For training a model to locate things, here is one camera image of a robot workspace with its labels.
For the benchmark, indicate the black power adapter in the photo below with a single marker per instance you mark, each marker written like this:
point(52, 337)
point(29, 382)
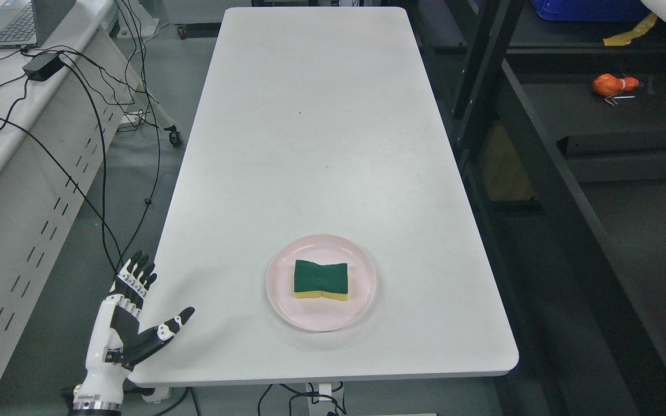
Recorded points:
point(43, 66)

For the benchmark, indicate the orange toy on shelf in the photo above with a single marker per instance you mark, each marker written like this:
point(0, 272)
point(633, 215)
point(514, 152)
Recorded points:
point(607, 84)

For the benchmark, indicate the white perforated side desk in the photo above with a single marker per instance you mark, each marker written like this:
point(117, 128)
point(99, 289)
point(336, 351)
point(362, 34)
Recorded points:
point(51, 139)

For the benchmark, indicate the white table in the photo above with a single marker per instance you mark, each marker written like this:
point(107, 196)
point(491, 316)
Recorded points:
point(322, 120)

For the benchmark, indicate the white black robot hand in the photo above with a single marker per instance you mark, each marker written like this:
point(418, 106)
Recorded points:
point(116, 344)

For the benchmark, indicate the blue plastic crate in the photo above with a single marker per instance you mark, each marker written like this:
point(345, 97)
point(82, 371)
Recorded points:
point(591, 11)

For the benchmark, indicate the green yellow sponge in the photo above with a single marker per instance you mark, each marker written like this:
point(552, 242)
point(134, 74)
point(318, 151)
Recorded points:
point(313, 280)

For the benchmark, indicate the grey laptop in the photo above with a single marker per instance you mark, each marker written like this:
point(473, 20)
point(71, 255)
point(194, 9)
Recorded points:
point(30, 23)

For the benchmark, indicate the silver hex key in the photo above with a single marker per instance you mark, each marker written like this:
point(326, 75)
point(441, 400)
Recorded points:
point(614, 100)

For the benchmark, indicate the black metal shelf rack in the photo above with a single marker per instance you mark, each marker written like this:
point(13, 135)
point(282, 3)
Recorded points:
point(569, 192)

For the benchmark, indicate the pink round plate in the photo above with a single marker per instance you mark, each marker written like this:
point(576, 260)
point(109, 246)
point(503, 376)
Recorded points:
point(321, 314)

